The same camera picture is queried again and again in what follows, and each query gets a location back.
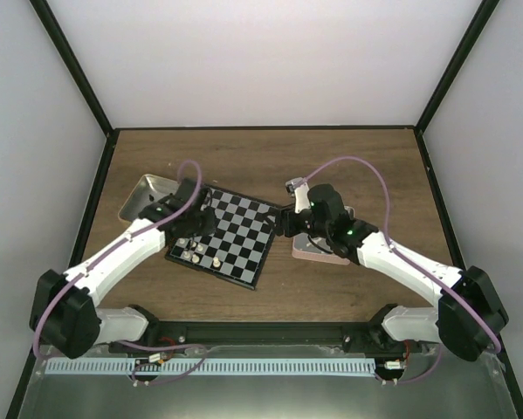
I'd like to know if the blue slotted cable duct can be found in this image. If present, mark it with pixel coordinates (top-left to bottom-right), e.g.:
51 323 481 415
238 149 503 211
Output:
45 358 375 377

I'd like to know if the black frame post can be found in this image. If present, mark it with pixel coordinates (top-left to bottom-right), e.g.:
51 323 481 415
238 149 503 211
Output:
28 0 114 134
416 0 502 134

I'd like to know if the black and silver chessboard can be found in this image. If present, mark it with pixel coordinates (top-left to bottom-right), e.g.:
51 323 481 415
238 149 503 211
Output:
164 186 279 290

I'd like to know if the right black frame post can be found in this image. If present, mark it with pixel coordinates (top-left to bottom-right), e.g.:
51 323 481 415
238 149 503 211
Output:
416 0 502 134

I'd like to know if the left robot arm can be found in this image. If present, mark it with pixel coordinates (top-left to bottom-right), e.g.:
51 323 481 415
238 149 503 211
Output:
29 178 216 359

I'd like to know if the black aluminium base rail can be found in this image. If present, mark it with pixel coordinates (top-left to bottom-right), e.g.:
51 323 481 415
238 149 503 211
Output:
38 320 498 354

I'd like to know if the left black frame post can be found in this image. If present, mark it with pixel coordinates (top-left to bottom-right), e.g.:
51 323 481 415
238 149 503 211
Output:
28 0 114 134

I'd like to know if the yellow tin tray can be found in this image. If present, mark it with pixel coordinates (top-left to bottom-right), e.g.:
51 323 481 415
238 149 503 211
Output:
118 174 179 224

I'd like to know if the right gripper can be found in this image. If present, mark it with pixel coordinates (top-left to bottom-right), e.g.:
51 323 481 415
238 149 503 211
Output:
263 204 331 239

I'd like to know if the pink tin tray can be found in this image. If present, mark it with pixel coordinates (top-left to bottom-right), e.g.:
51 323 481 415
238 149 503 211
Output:
292 219 350 265

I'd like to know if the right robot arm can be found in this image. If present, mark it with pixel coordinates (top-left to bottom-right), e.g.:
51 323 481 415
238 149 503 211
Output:
264 183 509 361

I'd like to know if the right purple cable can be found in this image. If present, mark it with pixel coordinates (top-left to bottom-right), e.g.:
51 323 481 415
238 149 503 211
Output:
304 155 502 354

